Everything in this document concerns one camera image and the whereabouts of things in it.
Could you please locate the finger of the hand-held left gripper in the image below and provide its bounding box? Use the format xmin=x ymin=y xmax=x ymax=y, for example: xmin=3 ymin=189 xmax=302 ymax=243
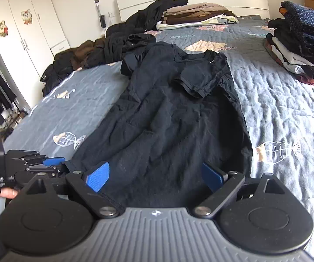
xmin=7 ymin=150 xmax=65 ymax=167
xmin=15 ymin=164 xmax=69 ymax=182

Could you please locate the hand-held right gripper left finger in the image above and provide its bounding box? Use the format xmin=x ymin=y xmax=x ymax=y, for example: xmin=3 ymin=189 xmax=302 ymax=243
xmin=23 ymin=162 xmax=126 ymax=219

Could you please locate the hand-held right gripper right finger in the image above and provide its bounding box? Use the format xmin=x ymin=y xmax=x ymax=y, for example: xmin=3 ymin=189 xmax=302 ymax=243
xmin=192 ymin=162 xmax=293 ymax=219

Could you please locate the black t-shirt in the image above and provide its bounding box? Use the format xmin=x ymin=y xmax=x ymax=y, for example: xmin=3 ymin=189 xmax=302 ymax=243
xmin=64 ymin=41 xmax=253 ymax=208

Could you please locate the stack of folded dark clothes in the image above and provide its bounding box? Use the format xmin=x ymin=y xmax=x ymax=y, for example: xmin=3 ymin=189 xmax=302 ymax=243
xmin=265 ymin=1 xmax=314 ymax=88

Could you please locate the stack of folded brown clothes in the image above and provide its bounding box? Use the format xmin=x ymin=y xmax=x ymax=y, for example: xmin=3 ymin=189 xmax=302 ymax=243
xmin=156 ymin=3 xmax=239 ymax=31

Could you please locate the pile of black clothes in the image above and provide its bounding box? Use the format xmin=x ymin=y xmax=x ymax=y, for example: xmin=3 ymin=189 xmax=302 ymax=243
xmin=106 ymin=0 xmax=189 ymax=37

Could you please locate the row of shoes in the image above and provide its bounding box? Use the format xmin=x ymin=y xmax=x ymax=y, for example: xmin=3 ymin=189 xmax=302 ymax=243
xmin=0 ymin=106 xmax=31 ymax=137

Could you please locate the black jacket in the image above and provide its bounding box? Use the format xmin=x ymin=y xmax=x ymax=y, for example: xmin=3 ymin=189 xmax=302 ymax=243
xmin=40 ymin=52 xmax=77 ymax=97

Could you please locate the bed with grey-blue quilt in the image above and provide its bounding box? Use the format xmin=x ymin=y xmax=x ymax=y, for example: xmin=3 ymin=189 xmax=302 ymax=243
xmin=3 ymin=15 xmax=314 ymax=262

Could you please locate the white wardrobe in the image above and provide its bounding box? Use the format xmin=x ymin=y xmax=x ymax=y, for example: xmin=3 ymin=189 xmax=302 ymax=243
xmin=0 ymin=0 xmax=72 ymax=110

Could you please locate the brown garment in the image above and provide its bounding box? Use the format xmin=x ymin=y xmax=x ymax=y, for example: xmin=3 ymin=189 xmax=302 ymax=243
xmin=74 ymin=38 xmax=111 ymax=70

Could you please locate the crumpled black garment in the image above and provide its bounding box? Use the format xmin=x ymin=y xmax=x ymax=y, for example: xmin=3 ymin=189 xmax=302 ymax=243
xmin=104 ymin=33 xmax=157 ymax=63

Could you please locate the mouse sticker with pink bow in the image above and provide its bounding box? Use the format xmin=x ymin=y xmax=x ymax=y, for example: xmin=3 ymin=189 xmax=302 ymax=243
xmin=21 ymin=9 xmax=33 ymax=25

